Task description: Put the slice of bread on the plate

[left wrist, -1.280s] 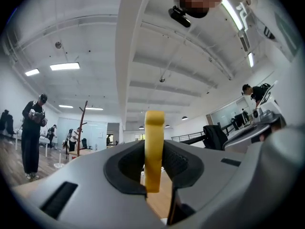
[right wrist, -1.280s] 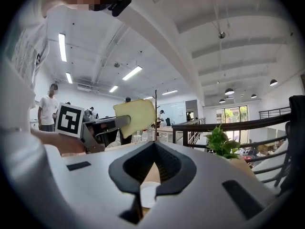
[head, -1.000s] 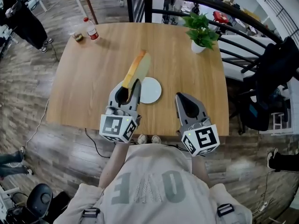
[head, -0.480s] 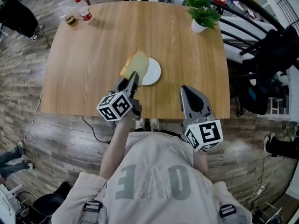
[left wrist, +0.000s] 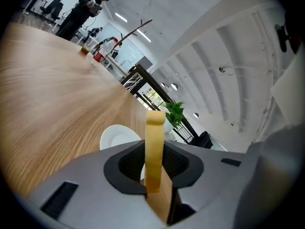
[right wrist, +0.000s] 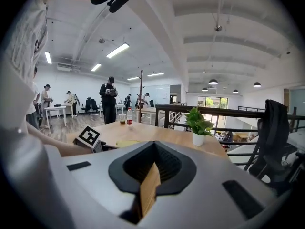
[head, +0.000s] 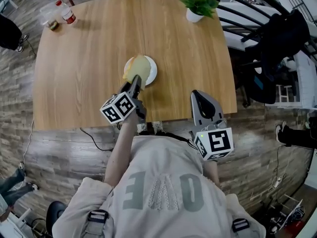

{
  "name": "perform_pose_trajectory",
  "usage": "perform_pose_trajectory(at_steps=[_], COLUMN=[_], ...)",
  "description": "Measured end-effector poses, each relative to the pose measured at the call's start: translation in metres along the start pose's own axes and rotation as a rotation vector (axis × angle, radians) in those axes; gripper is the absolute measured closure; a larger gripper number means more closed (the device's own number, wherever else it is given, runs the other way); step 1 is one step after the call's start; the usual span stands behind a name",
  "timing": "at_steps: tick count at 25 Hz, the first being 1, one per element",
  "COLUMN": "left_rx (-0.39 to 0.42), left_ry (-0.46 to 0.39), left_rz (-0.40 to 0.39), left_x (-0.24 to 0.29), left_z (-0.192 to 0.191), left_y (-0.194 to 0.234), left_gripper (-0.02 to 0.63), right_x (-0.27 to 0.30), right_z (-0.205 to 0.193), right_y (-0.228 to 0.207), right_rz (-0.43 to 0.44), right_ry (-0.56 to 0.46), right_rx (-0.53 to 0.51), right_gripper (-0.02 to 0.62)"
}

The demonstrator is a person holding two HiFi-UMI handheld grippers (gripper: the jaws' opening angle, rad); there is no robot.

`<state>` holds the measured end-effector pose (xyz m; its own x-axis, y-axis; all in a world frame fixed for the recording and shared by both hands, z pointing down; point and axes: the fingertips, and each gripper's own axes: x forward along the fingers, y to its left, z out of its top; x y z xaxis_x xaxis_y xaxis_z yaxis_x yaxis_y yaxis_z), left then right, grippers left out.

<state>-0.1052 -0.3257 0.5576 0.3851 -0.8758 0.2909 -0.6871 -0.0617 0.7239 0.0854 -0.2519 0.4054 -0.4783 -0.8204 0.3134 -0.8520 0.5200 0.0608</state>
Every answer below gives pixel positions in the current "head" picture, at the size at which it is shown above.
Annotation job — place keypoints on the black round stool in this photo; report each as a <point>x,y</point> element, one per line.
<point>55,214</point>

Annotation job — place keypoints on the person's shoe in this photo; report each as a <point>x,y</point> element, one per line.
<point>142,128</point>
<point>158,127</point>

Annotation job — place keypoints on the green potted plant white pot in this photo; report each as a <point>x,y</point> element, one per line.
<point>198,1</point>

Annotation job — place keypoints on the person's beige shirt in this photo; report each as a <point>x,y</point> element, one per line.
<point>163,197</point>

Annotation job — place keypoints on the clear plastic bottle red label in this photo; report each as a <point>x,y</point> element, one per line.
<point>68,14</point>

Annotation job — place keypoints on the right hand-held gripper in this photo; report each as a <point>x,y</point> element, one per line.
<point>218,142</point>

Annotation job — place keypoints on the person's left shoe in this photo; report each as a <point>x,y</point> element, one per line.
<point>142,128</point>

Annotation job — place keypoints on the black chair with black jacket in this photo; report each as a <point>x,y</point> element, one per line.
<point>280,53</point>

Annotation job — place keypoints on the person's left forearm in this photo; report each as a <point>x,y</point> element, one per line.
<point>121,152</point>

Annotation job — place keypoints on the clear plastic cup with straw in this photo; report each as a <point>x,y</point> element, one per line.
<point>50,18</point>

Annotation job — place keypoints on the white round plate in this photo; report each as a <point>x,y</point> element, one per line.
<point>153,71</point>

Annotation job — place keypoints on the person's right forearm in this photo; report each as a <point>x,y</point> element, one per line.
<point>211,172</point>

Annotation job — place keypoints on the person's right shoe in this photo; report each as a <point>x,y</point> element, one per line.
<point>158,127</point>

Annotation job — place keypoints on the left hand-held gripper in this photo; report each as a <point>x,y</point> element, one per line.
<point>119,108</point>

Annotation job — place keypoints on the white slatted bench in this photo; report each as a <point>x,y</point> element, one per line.
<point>305,83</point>

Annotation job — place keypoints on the slice of bread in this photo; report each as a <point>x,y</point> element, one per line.
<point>138,67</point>

